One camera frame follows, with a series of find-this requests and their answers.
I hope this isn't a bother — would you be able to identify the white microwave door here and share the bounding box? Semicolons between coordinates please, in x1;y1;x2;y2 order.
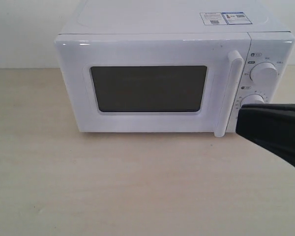
55;33;251;137

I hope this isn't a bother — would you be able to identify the white control knob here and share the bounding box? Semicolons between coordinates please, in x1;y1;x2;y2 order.
240;94;265;108
250;62;278;84

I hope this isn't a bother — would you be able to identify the white microwave oven body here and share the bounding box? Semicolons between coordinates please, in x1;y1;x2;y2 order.
54;0;295;135

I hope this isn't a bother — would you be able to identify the lower white control knob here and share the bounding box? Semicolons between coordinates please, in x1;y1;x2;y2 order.
240;94;265;108

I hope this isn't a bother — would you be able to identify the upper white control knob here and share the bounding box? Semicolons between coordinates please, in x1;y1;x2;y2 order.
250;62;278;84

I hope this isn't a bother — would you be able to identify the warning label sticker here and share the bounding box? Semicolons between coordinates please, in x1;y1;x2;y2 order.
200;12;252;26

